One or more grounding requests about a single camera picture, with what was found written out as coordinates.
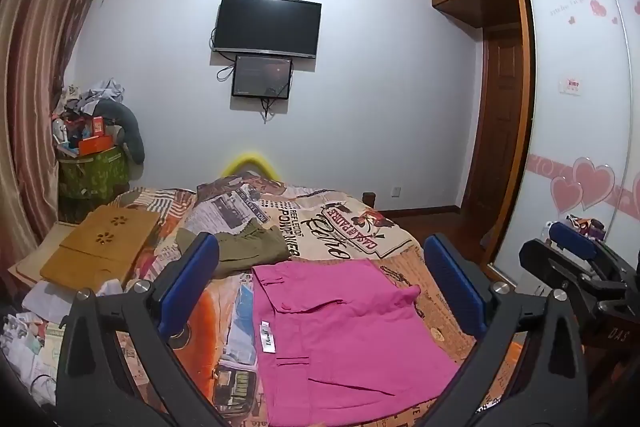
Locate small black monitor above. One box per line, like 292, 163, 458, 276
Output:
231, 53, 294, 100

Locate pink pants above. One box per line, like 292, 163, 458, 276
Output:
251, 258, 462, 426

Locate pile of crumpled clothes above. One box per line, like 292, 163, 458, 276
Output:
52, 79, 126, 118

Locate heart print wardrobe door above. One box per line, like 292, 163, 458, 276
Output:
487, 0, 640, 284

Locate pile of papers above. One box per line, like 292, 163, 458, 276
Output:
0, 307, 67, 404

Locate white cloth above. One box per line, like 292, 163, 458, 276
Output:
22, 279, 124, 324

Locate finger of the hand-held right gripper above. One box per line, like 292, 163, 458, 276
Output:
548, 222, 607, 259
519, 239, 627, 304

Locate colourful toys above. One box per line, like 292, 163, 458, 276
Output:
545, 214, 607, 241

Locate wooden door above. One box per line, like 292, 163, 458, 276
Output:
464, 21, 525, 219

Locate orange box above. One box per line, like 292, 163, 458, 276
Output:
77, 134, 114, 156

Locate olive green pants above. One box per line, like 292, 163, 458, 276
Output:
176, 221, 293, 279

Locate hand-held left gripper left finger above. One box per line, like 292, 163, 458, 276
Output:
55, 232, 236, 427

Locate striped brown curtain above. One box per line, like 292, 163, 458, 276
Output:
0, 0, 119, 258

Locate newspaper print bedsheet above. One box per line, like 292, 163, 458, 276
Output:
114, 174, 526, 427

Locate green storage box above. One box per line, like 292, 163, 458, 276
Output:
57, 145, 131, 221

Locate yellow curved object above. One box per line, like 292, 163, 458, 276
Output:
222, 151, 281, 180

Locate black wall television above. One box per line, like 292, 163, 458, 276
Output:
212, 0, 323, 60

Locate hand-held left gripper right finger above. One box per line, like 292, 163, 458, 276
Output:
422, 233, 589, 427

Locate wooden lap desk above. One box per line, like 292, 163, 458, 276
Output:
39, 204, 161, 294

